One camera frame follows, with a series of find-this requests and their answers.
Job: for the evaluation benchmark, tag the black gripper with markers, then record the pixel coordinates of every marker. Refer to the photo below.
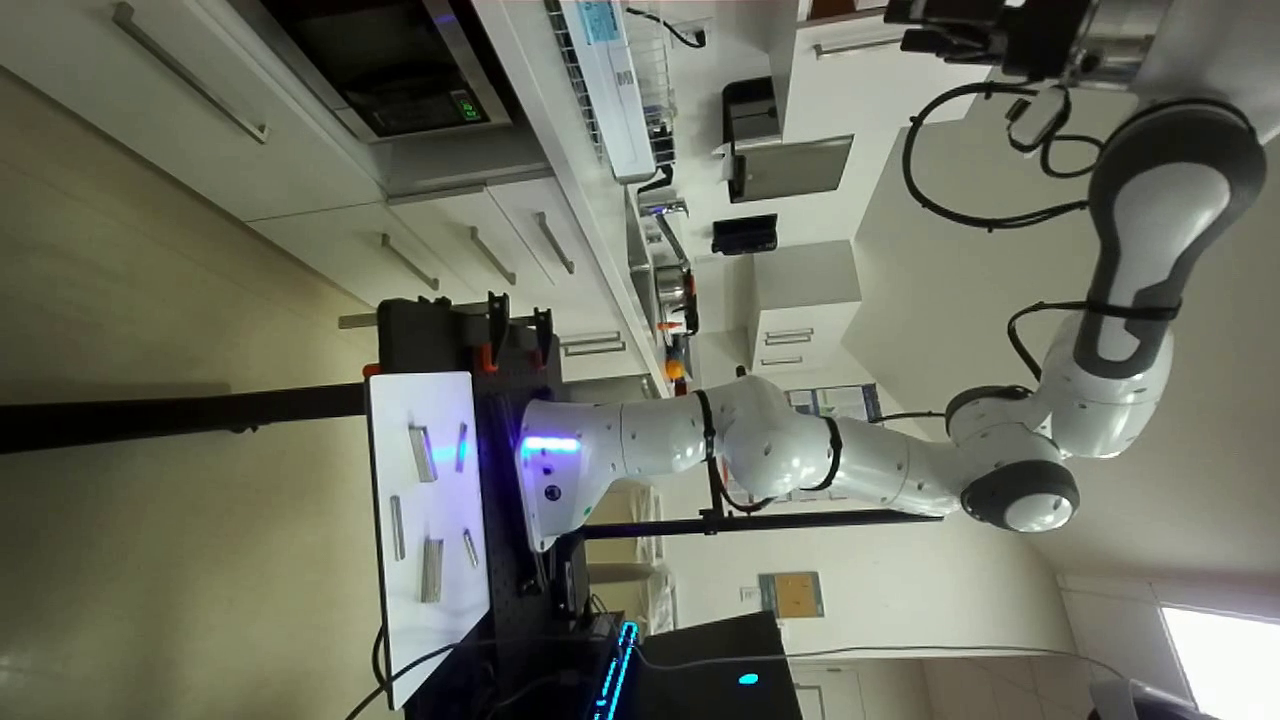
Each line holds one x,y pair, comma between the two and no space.
1002,37

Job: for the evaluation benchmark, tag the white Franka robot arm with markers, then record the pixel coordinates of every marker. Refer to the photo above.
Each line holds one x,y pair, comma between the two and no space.
1161,213

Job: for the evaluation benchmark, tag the grey rectangular panel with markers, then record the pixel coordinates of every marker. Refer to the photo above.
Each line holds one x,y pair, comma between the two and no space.
794,165

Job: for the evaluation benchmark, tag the black rectangular box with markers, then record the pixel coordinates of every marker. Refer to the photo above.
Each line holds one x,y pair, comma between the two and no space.
748,111

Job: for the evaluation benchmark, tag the black flat rectangular device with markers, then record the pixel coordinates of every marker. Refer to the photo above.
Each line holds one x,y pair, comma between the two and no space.
744,232

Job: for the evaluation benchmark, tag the white tall cabinet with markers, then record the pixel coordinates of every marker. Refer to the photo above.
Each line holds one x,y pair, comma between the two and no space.
804,305

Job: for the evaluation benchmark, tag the small orange object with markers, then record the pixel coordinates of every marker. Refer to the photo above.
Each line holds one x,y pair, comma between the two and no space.
672,363

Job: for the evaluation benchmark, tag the white drawer front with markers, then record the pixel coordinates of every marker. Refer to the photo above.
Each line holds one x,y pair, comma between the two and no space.
384,266
472,263
540,251
162,123

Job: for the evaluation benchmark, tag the black robot cart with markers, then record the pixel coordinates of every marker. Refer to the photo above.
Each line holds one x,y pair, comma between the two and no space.
520,363

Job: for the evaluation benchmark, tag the brown cork board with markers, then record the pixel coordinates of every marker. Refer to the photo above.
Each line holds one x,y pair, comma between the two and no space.
790,597

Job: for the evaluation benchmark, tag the black stand pole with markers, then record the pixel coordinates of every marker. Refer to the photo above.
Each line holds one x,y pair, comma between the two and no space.
640,531

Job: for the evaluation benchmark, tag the black built-in microwave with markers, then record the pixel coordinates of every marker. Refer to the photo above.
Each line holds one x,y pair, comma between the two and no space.
384,65

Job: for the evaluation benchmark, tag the bright ceiling light panel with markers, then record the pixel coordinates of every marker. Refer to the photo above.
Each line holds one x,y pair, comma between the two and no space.
1225,664

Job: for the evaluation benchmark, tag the black computer with teal lights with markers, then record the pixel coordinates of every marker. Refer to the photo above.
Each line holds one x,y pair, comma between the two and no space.
707,664

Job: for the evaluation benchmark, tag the white cart side panel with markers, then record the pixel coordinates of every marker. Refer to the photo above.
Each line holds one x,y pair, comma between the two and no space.
426,534

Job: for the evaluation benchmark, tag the wall papers with blue print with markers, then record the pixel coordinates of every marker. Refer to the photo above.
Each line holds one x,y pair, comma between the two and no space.
865,403

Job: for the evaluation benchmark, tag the black cart leg post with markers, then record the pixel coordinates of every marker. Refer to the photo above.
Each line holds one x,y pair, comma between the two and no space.
172,419

